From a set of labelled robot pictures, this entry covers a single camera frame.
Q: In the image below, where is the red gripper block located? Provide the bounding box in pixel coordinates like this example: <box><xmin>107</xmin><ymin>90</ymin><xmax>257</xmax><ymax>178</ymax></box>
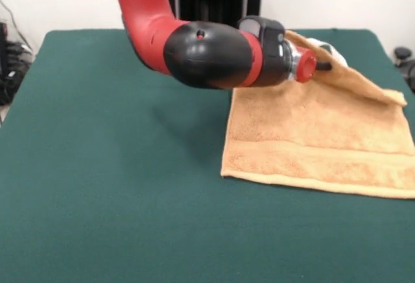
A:
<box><xmin>295</xmin><ymin>53</ymin><xmax>333</xmax><ymax>84</ymax></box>

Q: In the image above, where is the tan terry towel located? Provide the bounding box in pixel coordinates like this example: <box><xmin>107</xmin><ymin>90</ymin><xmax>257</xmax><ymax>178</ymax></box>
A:
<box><xmin>220</xmin><ymin>29</ymin><xmax>415</xmax><ymax>199</ymax></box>

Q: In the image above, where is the dark green table cloth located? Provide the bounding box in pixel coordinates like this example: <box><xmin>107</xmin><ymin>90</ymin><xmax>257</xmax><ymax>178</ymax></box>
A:
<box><xmin>0</xmin><ymin>29</ymin><xmax>415</xmax><ymax>283</ymax></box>

